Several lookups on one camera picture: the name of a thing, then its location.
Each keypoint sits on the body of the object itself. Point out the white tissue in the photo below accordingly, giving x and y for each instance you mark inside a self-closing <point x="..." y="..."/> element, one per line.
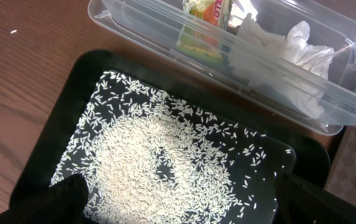
<point x="295" y="49"/>

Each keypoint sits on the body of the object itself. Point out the clear plastic waste bin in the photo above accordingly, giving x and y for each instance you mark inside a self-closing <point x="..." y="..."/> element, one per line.
<point x="245" y="69"/>

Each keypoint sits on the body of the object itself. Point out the white cooked rice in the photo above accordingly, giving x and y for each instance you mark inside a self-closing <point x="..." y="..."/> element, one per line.
<point x="150" y="157"/>

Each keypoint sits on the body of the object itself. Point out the green snack wrapper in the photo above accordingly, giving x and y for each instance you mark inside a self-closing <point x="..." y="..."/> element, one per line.
<point x="201" y="41"/>

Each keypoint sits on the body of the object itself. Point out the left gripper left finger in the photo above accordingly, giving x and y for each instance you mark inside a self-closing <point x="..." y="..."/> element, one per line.
<point x="63" y="202"/>

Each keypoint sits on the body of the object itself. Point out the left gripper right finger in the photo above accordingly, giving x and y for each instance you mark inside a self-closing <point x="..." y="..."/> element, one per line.
<point x="300" y="201"/>

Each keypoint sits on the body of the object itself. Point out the black plastic tray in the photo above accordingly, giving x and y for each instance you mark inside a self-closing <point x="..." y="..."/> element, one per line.
<point x="312" y="162"/>

